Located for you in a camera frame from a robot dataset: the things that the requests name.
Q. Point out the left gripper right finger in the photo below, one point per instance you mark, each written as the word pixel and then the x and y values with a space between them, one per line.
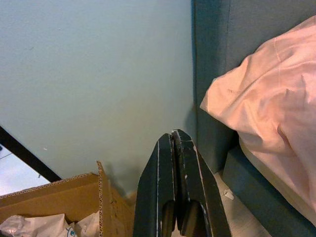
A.
pixel 195 185

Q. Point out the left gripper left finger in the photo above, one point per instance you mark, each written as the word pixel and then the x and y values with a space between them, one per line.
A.
pixel 155 185

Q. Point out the pink dotted pillow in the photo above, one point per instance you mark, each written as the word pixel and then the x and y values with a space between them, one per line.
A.
pixel 271 98

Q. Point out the white plastic bag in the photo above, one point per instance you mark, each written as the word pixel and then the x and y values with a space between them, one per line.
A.
pixel 32 227
pixel 87 224

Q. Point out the brown cardboard box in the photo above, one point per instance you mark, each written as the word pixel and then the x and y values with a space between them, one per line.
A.
pixel 74 195

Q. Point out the black door frame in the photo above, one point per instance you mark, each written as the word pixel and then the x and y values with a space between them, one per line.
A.
pixel 24 154

